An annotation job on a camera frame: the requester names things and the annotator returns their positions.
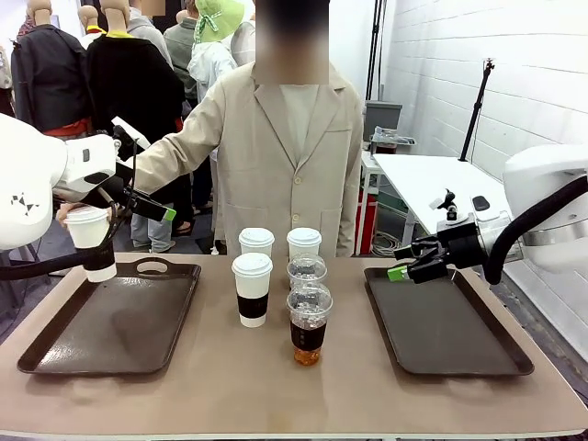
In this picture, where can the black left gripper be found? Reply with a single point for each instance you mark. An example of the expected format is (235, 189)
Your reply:
(120, 181)

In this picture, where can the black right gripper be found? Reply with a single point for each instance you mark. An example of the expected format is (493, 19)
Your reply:
(461, 245)

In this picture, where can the white lidded paper coffee cup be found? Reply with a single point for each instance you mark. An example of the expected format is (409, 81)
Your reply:
(303, 241)
(256, 241)
(252, 285)
(89, 232)

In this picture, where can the clear plastic iced coffee cup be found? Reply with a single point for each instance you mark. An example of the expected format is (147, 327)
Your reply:
(308, 321)
(307, 268)

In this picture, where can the person's right forearm beige sleeve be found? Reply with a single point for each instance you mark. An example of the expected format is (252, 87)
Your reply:
(174, 156)

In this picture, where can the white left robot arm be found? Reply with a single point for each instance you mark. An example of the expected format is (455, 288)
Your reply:
(27, 174)

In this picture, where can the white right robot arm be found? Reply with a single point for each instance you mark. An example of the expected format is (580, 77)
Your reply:
(546, 193)

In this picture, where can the person's left forearm beige sleeve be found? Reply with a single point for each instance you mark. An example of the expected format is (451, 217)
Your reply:
(351, 216)

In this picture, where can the dark brown serving tray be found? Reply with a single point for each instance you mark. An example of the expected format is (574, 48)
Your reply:
(441, 321)
(119, 321)

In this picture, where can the person's right hand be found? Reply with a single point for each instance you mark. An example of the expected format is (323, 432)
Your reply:
(61, 216)

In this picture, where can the bystander legs in jeans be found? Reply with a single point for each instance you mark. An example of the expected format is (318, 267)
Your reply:
(154, 232)

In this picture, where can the red box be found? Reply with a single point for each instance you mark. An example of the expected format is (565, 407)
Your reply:
(366, 220)

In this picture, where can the white side table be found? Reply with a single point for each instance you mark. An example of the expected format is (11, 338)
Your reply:
(427, 179)

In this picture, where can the mannequin in black yellow-collared robe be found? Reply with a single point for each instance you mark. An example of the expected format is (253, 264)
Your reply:
(133, 82)

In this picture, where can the person in beige coat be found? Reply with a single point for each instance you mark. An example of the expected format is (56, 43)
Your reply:
(285, 174)

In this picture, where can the grey storage bin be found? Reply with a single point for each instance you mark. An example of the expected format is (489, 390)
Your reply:
(382, 117)

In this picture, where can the person in green shirt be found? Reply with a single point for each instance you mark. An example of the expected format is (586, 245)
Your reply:
(181, 50)

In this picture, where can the black tripod stand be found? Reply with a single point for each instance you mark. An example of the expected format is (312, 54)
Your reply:
(475, 110)

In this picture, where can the mannequin in dark grey jacket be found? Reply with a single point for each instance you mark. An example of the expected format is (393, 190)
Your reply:
(48, 78)

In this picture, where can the person in grey hoodie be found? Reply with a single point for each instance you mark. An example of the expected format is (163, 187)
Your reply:
(147, 32)

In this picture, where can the mannequin in white shirt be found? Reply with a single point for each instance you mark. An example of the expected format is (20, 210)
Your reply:
(243, 43)

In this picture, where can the light green bucket hat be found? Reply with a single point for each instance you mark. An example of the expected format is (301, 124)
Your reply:
(218, 18)

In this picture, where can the black light stand poles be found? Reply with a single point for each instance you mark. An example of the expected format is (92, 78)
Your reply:
(374, 46)

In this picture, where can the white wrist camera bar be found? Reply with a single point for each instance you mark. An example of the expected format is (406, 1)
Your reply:
(133, 133)
(448, 204)

